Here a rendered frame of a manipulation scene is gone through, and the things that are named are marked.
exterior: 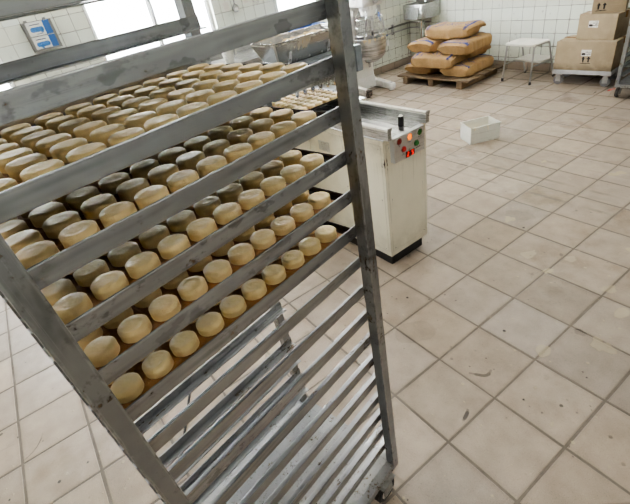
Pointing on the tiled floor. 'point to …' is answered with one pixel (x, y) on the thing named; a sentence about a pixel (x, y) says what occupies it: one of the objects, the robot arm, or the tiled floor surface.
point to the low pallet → (450, 77)
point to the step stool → (529, 54)
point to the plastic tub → (480, 130)
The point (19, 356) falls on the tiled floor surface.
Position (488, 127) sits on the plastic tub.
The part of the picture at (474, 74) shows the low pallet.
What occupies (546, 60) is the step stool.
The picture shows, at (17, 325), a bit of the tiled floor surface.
